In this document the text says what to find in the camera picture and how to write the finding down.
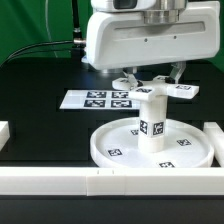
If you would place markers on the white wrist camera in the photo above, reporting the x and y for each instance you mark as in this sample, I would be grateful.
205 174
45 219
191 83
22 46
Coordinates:
122 5

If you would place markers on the white right fence bar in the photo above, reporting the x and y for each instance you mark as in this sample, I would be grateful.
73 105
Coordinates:
216 137

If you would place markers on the white fence bar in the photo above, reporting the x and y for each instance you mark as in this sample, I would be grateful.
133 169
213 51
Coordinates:
109 181
216 137
4 133

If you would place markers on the white marker tag sheet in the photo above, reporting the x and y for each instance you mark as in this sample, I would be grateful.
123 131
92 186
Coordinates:
98 99

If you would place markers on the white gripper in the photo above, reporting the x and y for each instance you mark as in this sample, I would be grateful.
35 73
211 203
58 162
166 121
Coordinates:
178 32

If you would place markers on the white cross-shaped table base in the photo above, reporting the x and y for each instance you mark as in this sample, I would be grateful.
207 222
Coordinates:
150 90

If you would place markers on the white round table top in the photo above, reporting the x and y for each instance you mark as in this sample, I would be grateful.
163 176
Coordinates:
115 145

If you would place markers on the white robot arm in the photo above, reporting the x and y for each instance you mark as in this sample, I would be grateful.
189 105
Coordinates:
132 33

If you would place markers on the white left fence bar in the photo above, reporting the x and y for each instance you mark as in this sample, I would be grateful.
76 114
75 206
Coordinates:
4 133

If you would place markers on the white front fence bar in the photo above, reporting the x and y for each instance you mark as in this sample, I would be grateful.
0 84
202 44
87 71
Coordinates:
109 181

